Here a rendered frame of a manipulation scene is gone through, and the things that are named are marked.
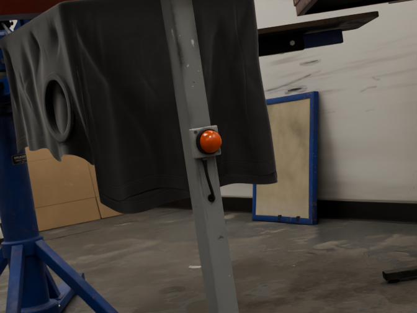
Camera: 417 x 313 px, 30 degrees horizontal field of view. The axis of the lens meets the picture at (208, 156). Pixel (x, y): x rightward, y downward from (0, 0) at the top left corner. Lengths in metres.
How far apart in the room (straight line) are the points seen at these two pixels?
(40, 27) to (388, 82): 2.63
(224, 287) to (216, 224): 0.11
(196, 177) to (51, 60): 0.47
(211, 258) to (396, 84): 2.78
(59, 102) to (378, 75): 2.66
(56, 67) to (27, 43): 0.17
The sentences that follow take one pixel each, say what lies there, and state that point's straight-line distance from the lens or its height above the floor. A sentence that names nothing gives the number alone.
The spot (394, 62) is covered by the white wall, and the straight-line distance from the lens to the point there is 3.99.
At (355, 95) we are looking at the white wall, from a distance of 4.22.
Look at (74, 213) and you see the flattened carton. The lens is 6.27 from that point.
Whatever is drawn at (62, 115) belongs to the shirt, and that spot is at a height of 0.74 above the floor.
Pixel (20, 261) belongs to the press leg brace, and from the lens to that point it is 2.77.
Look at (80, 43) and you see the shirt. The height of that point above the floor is 0.87.
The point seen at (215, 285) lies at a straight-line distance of 1.32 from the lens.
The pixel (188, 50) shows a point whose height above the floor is 0.80.
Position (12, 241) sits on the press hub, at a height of 0.36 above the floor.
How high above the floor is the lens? 0.69
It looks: 3 degrees down
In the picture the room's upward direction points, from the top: 9 degrees counter-clockwise
